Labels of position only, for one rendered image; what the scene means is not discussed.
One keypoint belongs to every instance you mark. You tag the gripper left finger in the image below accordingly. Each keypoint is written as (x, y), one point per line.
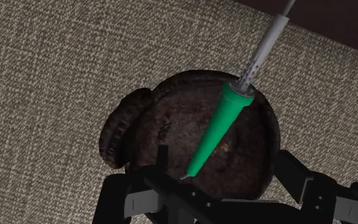
(116, 198)

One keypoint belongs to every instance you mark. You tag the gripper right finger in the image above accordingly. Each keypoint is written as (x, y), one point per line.
(321, 198)

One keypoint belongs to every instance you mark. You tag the dark brown round bowl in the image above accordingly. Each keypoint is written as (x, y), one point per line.
(243, 167)

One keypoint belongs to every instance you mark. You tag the green and grey pen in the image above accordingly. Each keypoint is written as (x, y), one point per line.
(220, 122)

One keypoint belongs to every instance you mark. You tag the beige woven fabric sofa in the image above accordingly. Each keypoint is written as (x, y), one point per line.
(42, 68)

